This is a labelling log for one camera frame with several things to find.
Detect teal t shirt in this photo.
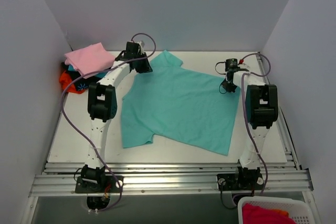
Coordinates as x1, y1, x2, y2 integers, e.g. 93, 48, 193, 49
121, 51, 240, 155

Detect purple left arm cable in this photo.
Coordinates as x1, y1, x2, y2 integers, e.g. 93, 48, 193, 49
60, 33, 157, 211

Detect magenta t shirt in basket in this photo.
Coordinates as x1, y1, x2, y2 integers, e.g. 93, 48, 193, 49
242, 204, 295, 224

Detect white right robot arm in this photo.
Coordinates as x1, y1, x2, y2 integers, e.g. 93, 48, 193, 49
222, 68, 278, 189

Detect orange garment in basket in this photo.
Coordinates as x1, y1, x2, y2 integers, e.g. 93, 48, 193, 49
272, 209, 289, 218

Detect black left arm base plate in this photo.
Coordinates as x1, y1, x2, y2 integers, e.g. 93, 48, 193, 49
75, 175, 124, 194

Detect orange folded t shirt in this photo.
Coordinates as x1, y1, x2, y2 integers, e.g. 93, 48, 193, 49
59, 70, 87, 94

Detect white plastic laundry basket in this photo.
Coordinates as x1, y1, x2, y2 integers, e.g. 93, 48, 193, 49
237, 196, 321, 223

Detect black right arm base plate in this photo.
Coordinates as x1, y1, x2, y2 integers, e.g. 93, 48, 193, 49
216, 173, 265, 191

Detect aluminium table frame rails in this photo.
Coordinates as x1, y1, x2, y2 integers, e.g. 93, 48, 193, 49
28, 50, 314, 224

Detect black folded patterned t shirt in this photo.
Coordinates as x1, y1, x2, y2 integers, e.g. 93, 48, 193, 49
61, 62, 106, 90

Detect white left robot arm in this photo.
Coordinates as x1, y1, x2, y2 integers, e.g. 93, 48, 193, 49
81, 40, 153, 192

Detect pink folded t shirt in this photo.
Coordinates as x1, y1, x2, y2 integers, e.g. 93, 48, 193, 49
65, 42, 116, 79

